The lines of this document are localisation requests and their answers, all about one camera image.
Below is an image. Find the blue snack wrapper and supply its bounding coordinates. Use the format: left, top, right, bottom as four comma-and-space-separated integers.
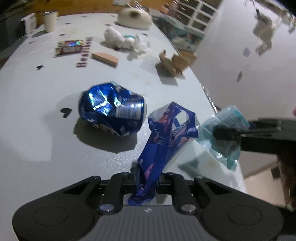
127, 102, 200, 206

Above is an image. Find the white drawer organizer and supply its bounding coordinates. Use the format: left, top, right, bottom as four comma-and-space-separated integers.
175, 0, 223, 33

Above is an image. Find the crumpled white tissue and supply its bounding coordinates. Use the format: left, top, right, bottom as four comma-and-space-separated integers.
103, 27, 151, 53

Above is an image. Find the pink eraser block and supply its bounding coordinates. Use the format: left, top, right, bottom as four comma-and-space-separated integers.
91, 52, 119, 67

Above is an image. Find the light blue plastic wrapper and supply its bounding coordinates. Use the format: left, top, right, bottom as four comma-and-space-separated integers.
197, 105, 250, 171

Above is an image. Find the crushed blue soda can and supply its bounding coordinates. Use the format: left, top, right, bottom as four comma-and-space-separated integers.
78, 82, 147, 137

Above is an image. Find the white small space heater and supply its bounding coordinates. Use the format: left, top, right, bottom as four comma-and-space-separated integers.
20, 13, 37, 36

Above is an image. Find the colourful storage box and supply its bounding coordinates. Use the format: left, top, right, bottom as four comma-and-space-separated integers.
151, 9, 204, 53

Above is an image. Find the white ceramic cat figurine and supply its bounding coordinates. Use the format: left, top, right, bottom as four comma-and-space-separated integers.
117, 8, 152, 30

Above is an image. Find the cream metal cup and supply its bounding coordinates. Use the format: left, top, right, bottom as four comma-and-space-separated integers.
42, 11, 58, 33

